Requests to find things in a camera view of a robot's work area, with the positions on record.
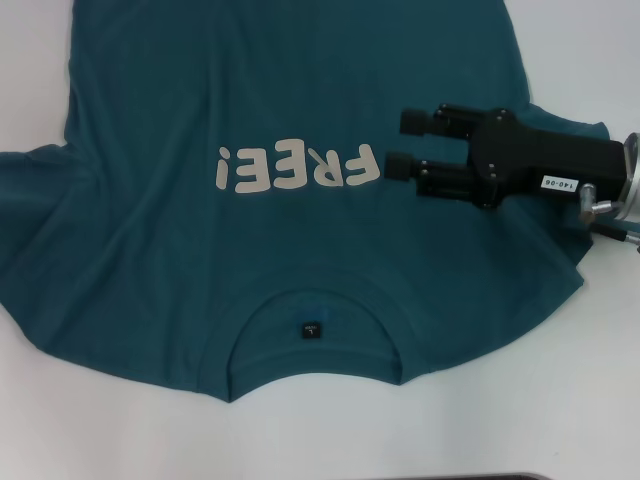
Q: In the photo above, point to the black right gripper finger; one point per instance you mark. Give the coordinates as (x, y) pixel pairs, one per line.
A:
(450, 122)
(440, 180)

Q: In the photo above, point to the blue FREE print t-shirt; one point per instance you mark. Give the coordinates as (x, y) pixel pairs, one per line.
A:
(200, 225)

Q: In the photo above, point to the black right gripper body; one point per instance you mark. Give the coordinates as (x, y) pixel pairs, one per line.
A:
(550, 160)

